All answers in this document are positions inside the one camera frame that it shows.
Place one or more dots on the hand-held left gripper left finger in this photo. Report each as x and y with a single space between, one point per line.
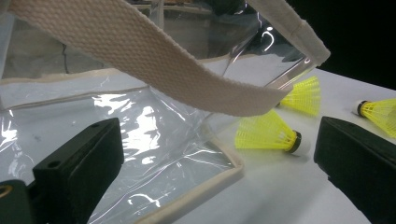
77 168

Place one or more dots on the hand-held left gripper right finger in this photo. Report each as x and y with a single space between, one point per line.
358 165

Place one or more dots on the yellow shuttlecock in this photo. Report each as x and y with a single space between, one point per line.
379 113
264 133
303 95

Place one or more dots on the clear bag with beige trim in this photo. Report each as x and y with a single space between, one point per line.
140 46

